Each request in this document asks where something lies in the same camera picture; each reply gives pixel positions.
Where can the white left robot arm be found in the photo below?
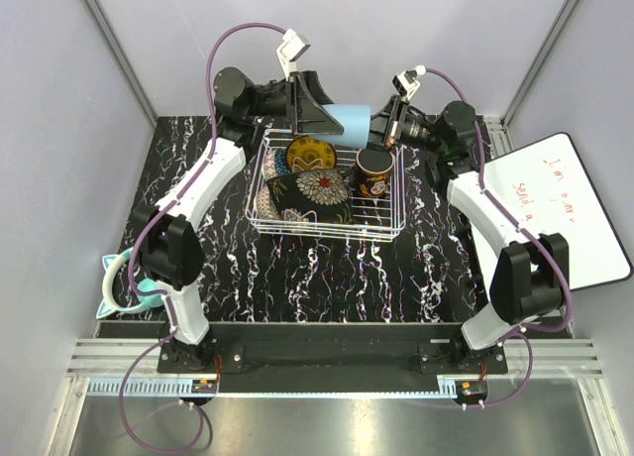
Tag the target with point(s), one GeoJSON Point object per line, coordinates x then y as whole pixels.
{"type": "Point", "coordinates": [167, 250]}

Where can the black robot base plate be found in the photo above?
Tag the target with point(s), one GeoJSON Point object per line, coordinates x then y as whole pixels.
{"type": "Point", "coordinates": [323, 360]}

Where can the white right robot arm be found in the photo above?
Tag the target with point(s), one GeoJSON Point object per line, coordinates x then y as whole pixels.
{"type": "Point", "coordinates": [531, 276]}

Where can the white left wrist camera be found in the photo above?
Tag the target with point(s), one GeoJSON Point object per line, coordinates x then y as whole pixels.
{"type": "Point", "coordinates": [293, 46]}

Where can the blue patterned bowl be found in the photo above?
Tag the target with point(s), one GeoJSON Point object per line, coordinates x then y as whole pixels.
{"type": "Point", "coordinates": [275, 164]}

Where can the yellow patterned plate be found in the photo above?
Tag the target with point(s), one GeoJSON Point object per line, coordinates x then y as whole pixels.
{"type": "Point", "coordinates": [305, 153]}

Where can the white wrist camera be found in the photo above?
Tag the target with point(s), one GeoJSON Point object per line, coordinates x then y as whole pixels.
{"type": "Point", "coordinates": [293, 46]}
{"type": "Point", "coordinates": [407, 82]}

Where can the beige patterned bowl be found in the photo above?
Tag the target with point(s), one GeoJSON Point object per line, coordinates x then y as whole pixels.
{"type": "Point", "coordinates": [264, 205]}

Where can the light blue plastic cup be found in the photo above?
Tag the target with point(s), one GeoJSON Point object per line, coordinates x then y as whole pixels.
{"type": "Point", "coordinates": [355, 120]}

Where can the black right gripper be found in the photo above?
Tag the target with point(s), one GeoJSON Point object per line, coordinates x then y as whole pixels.
{"type": "Point", "coordinates": [386, 125]}

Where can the black marble pattern mat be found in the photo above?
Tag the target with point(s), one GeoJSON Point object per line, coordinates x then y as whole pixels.
{"type": "Point", "coordinates": [426, 274]}

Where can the red and black mug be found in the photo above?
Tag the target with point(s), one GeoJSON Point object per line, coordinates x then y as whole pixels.
{"type": "Point", "coordinates": [374, 171]}

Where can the white dry-erase board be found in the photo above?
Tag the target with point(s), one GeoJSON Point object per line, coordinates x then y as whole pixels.
{"type": "Point", "coordinates": [546, 185]}

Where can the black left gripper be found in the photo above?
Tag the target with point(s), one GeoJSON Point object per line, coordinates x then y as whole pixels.
{"type": "Point", "coordinates": [304, 100]}

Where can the teal cat-ear headphones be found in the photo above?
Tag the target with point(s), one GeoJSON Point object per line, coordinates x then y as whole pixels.
{"type": "Point", "coordinates": [116, 297]}

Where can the black floral square plate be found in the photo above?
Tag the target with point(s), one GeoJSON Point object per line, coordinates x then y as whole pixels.
{"type": "Point", "coordinates": [318, 196]}

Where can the white wire dish rack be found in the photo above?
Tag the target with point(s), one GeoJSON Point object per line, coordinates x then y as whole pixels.
{"type": "Point", "coordinates": [374, 219]}

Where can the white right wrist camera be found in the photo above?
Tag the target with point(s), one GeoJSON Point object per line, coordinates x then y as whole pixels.
{"type": "Point", "coordinates": [407, 82]}

